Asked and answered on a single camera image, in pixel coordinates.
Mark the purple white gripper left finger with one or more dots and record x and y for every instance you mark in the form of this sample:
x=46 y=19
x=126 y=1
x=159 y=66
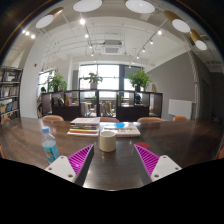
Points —
x=73 y=168

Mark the left potted green plant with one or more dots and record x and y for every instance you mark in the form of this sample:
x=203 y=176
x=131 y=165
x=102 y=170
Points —
x=57 y=83

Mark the cream ceramic cup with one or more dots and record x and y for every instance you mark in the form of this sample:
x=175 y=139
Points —
x=107 y=141

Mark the flat magazine with blue cover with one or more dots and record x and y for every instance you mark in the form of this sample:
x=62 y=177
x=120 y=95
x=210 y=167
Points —
x=123 y=129

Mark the red round coaster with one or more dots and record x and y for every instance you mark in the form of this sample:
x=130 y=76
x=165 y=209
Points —
x=142 y=145

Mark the orange chair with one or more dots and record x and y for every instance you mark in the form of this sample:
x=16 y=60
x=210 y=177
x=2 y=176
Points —
x=53 y=118
x=179 y=118
x=149 y=119
x=109 y=119

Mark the ceiling air conditioner unit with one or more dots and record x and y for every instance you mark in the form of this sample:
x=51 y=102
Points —
x=112 y=47

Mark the dark wooden shelf divider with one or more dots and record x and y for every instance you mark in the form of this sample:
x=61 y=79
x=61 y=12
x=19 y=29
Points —
x=124 y=105

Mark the potted green plant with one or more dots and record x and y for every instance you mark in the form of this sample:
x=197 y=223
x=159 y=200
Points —
x=57 y=83
x=93 y=79
x=139 y=80

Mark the white board leaning on wall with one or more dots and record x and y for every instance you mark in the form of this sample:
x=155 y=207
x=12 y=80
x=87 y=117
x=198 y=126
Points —
x=180 y=108

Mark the middle orange chair back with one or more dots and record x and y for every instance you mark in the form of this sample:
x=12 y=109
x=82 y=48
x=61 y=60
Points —
x=109 y=119

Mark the clear plastic water bottle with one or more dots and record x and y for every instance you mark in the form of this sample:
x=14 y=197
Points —
x=49 y=145

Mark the left orange chair back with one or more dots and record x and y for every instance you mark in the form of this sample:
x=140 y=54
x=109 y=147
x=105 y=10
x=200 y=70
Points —
x=53 y=118

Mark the stack of books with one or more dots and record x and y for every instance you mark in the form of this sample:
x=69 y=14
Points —
x=84 y=126

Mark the right potted green plant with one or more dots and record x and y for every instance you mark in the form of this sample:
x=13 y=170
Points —
x=139 y=80

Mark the far right orange chair back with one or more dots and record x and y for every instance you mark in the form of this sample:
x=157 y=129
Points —
x=179 y=118

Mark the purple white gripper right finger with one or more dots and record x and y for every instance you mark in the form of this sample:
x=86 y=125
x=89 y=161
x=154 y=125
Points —
x=154 y=167

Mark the middle potted green plant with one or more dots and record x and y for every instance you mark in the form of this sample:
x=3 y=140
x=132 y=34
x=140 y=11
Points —
x=93 y=79

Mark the bookshelf at left wall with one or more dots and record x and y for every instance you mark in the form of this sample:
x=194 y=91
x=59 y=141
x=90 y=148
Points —
x=10 y=82

